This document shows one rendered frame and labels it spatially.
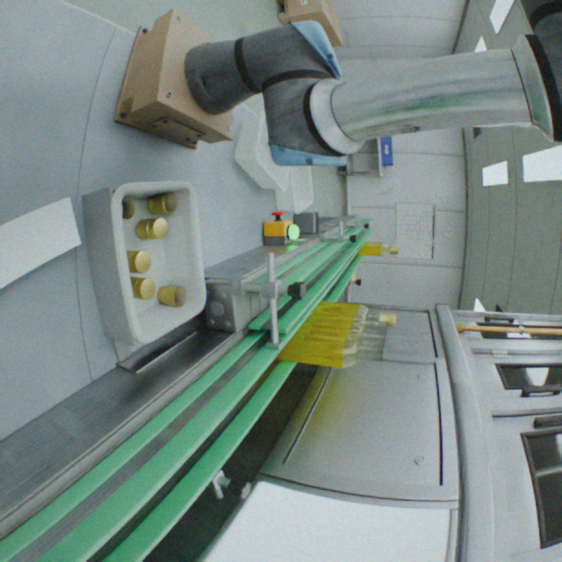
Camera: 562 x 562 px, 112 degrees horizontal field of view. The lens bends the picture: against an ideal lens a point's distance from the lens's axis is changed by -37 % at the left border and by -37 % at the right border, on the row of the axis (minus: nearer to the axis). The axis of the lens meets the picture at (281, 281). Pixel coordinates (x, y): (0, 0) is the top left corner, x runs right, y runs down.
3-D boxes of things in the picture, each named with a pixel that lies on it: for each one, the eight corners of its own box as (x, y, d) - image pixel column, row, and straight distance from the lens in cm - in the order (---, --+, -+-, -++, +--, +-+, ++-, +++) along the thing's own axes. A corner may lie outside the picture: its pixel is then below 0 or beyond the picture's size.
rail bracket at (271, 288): (237, 344, 55) (301, 354, 51) (227, 254, 50) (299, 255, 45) (244, 337, 58) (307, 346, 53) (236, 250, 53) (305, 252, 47)
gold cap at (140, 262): (116, 253, 47) (132, 253, 44) (132, 247, 49) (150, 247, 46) (119, 275, 48) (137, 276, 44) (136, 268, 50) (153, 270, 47)
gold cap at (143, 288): (120, 279, 48) (138, 281, 45) (137, 273, 50) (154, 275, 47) (125, 301, 49) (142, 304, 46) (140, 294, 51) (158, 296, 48)
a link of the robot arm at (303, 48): (266, 49, 62) (335, 35, 60) (275, 107, 57) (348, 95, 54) (238, 24, 53) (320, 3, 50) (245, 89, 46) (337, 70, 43)
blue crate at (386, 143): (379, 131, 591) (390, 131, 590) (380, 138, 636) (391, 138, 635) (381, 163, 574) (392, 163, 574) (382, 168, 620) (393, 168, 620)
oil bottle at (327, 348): (257, 356, 65) (356, 371, 60) (254, 333, 63) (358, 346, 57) (267, 345, 70) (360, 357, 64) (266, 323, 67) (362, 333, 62)
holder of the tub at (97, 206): (113, 366, 52) (143, 379, 46) (81, 195, 46) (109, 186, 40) (176, 327, 61) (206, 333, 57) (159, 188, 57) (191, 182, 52)
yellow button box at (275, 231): (263, 244, 93) (285, 244, 90) (261, 220, 92) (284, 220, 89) (272, 241, 99) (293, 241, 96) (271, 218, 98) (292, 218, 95)
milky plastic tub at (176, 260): (106, 338, 49) (140, 350, 43) (81, 193, 46) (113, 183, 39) (173, 303, 59) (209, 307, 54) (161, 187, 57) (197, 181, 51)
